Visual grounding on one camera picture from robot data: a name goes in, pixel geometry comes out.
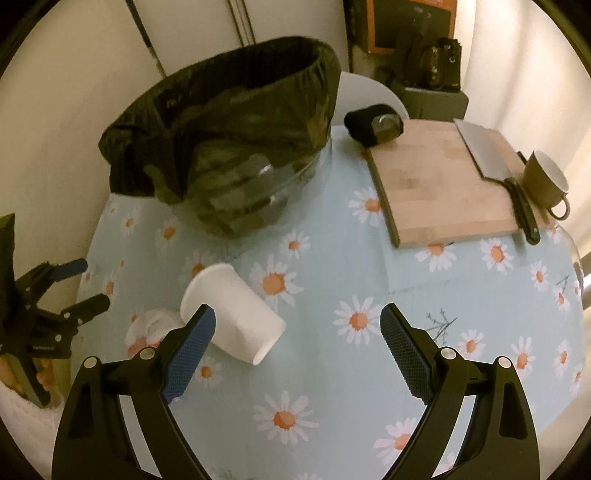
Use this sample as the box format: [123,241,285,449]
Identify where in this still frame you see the clear bin with black bag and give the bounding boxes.
[98,38,341,239]

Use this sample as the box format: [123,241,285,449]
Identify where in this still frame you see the white tissue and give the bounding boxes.
[126,306,186,360]

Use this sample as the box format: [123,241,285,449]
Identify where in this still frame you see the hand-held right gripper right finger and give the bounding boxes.
[379,303,540,480]

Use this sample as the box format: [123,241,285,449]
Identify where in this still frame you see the cream wardrobe doors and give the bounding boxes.
[124,0,352,80]

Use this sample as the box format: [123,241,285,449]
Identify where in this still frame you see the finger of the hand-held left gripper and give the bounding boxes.
[58,294,112,329]
[28,258,88,289]

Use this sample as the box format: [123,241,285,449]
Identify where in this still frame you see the wooden cutting board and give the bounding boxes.
[367,119,552,250]

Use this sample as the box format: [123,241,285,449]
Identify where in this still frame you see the person's left hand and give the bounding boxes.
[0,355,61,409]

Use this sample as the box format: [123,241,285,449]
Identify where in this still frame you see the black camera bag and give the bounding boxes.
[392,37,463,92]

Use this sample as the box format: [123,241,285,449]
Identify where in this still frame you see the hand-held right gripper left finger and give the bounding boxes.
[52,303,218,480]

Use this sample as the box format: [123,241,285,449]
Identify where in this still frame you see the olive green mug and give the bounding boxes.
[522,148,571,220]

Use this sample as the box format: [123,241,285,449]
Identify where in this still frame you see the daisy print tablecloth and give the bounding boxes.
[69,115,591,480]

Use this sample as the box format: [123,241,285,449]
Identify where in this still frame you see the white garment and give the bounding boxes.
[0,390,63,469]

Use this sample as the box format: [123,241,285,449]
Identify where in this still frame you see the cream curtain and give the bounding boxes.
[455,0,591,259]

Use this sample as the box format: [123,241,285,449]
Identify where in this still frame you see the white chair back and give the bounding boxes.
[338,71,410,127]

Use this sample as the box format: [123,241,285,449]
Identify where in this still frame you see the white paper cup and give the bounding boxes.
[180,263,287,367]

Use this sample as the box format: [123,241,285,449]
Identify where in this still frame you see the orange cardboard box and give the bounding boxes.
[365,0,459,55]

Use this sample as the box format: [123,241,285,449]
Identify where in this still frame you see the steel cleaver with black handle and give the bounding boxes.
[453,118,542,245]

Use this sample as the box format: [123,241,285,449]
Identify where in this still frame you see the grey box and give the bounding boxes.
[401,87,470,126]

